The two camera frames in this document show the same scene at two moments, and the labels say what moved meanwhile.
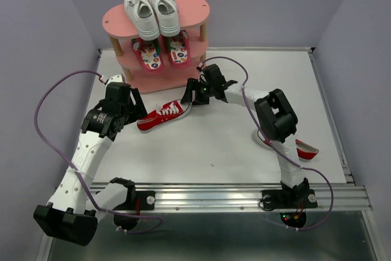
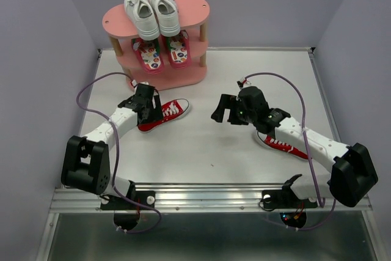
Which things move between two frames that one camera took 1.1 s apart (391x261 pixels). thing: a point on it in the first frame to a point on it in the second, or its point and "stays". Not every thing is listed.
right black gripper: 192,85 to 228,101
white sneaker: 138,8 stays
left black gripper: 139,108 to 156,114
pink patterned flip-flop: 149,54 stays
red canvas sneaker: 164,113 stays
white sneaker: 167,11 stays
